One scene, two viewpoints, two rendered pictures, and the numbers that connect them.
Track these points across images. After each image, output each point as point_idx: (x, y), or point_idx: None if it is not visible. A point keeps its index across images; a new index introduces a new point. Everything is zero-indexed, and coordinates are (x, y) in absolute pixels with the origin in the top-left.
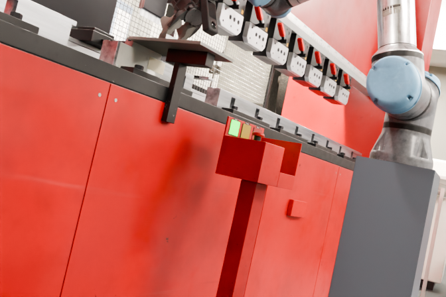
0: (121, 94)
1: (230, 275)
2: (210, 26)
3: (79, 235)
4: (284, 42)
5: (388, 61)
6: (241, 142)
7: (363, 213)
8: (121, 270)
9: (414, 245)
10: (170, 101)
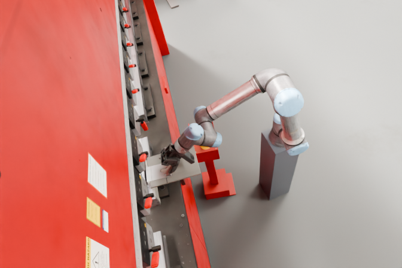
0: (187, 213)
1: (212, 170)
2: (194, 161)
3: (199, 237)
4: (131, 45)
5: (298, 148)
6: (204, 153)
7: (280, 161)
8: (195, 213)
9: (297, 157)
10: (183, 180)
